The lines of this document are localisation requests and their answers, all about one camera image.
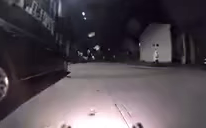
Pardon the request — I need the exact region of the grey asphalt road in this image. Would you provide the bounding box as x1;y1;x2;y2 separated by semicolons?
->
0;61;206;128

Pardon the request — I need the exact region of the person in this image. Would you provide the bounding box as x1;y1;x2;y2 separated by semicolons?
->
152;47;160;64

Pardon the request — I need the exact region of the white building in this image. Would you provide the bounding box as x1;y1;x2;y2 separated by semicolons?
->
138;22;174;64

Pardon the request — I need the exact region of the robot's own part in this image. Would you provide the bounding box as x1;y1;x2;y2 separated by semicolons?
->
59;123;73;128
132;122;145;128

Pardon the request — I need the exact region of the black car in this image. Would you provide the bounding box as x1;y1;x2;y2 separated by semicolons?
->
0;13;71;122

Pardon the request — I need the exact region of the building with lit sign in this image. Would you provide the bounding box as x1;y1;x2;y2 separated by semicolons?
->
4;0;72;61

